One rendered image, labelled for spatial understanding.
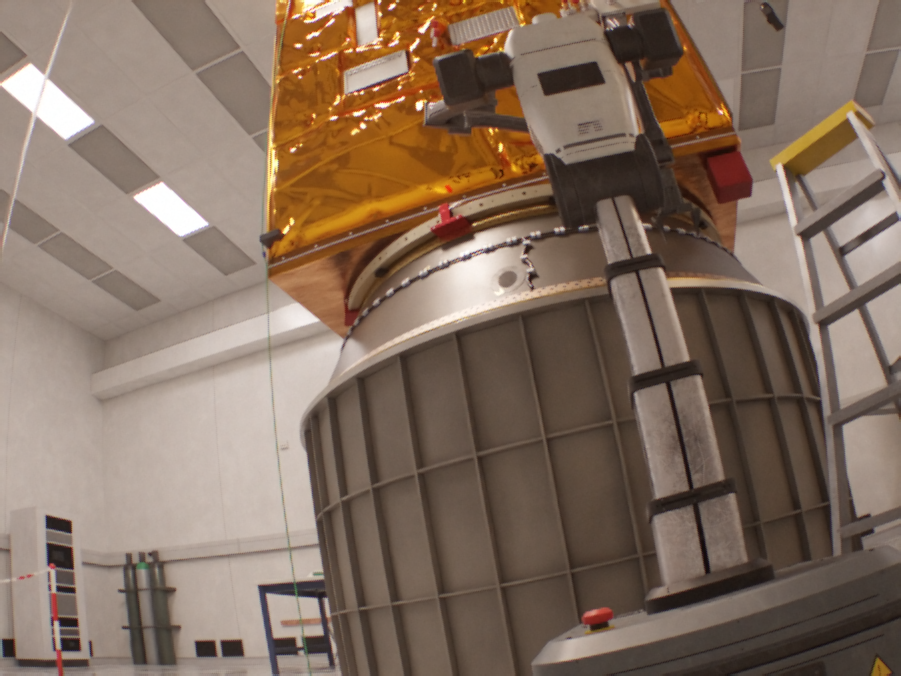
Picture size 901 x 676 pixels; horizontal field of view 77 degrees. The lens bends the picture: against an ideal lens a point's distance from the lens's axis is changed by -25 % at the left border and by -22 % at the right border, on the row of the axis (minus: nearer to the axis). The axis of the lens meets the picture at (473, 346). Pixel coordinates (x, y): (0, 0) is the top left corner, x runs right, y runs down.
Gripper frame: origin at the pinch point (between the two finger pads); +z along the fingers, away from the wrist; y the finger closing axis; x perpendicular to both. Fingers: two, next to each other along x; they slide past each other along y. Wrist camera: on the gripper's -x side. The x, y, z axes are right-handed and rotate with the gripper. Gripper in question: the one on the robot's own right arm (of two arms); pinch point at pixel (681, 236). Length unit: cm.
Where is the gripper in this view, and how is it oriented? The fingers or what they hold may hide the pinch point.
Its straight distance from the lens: 200.5
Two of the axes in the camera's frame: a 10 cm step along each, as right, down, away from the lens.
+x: -1.2, 1.6, -9.8
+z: 2.6, 9.6, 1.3
